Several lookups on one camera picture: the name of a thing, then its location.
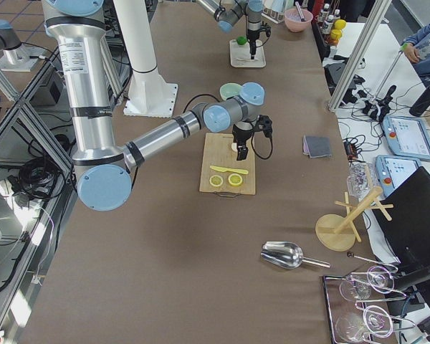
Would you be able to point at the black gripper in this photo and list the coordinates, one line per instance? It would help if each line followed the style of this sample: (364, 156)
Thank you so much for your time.
(251, 36)
(242, 135)

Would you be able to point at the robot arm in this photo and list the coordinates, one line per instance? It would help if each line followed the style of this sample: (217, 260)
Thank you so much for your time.
(103, 168)
(227, 18)

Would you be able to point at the pink bowl with ice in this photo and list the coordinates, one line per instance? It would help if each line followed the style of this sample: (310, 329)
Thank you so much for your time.
(293, 20)

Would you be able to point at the light green bowl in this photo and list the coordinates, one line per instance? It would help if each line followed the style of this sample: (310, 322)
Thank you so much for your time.
(229, 90)

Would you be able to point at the metal tube in bowl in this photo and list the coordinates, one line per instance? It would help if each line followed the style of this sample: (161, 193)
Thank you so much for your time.
(299, 11)

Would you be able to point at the green lime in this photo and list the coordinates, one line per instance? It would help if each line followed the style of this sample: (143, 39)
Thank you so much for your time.
(241, 40)

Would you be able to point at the beige rabbit serving tray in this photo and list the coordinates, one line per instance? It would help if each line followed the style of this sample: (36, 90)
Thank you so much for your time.
(240, 55)

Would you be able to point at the yellow plastic knife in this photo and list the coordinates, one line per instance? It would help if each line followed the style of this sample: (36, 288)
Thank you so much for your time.
(227, 169)

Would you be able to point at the thick lemon half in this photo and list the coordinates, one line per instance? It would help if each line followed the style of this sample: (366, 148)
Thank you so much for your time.
(235, 179)

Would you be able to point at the bamboo cutting board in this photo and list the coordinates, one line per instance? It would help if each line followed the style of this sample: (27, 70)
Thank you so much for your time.
(221, 172)

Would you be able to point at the thin lemon slice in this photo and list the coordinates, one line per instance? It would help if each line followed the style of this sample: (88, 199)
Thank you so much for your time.
(216, 181)

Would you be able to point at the grey folded cloth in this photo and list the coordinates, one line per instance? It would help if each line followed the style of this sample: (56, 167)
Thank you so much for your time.
(316, 146)

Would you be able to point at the metal scoop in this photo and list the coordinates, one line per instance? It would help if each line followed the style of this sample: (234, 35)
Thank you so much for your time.
(288, 255)

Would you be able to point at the wooden mug tree stand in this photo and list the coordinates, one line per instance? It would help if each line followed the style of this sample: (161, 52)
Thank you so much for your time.
(339, 233)

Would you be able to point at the teach pendant near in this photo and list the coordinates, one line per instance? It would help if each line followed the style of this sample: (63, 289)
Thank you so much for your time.
(392, 171)

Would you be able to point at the teach pendant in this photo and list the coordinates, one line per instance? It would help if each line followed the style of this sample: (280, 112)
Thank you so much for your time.
(392, 171)
(407, 137)

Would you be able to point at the teach pendant far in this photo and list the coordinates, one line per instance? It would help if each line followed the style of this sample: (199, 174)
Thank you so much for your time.
(407, 137)

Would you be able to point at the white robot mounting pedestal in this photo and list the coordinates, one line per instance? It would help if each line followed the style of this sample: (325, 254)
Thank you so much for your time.
(148, 93)

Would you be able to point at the aluminium frame post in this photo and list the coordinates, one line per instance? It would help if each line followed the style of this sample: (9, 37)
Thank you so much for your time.
(369, 29)

